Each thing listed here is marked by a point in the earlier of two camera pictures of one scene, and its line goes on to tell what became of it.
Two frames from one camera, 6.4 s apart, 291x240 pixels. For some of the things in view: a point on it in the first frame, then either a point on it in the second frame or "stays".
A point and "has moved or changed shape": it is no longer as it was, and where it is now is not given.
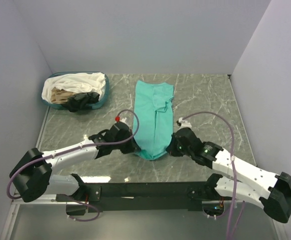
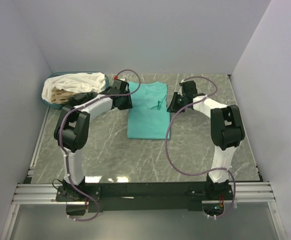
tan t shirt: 58,96 stays
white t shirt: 79,83 stays
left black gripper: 133,147 to 128,106
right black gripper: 171,148 to 173,107
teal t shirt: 154,106 has moved or changed shape
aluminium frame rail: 17,200 stays
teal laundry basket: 100,103 stays
